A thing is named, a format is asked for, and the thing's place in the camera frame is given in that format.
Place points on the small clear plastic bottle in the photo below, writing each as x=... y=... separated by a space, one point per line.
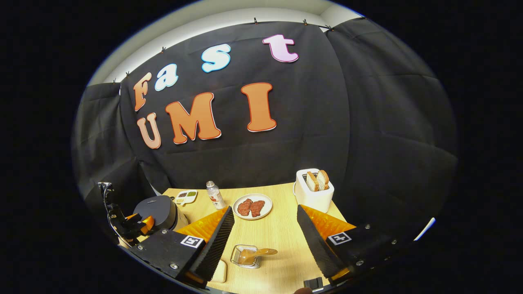
x=215 y=198

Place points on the red meat piece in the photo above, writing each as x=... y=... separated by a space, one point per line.
x=244 y=207
x=257 y=208

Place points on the white divided sauce dish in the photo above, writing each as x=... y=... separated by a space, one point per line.
x=186 y=201

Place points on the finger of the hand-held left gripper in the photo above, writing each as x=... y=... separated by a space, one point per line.
x=147 y=224
x=131 y=217

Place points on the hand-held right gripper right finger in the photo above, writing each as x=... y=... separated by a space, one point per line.
x=316 y=245

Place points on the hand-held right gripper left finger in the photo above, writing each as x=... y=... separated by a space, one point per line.
x=212 y=245

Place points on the white round plate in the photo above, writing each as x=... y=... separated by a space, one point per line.
x=266 y=200

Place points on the wooden spoon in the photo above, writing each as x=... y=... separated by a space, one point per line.
x=249 y=256

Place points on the black table clamp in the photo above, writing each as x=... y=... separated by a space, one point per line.
x=312 y=282

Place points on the black backdrop cloth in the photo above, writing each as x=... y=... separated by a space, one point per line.
x=367 y=122

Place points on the dark grey rice cooker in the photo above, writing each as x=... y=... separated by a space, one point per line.
x=161 y=208

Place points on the white toaster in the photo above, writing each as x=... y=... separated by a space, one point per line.
x=312 y=201

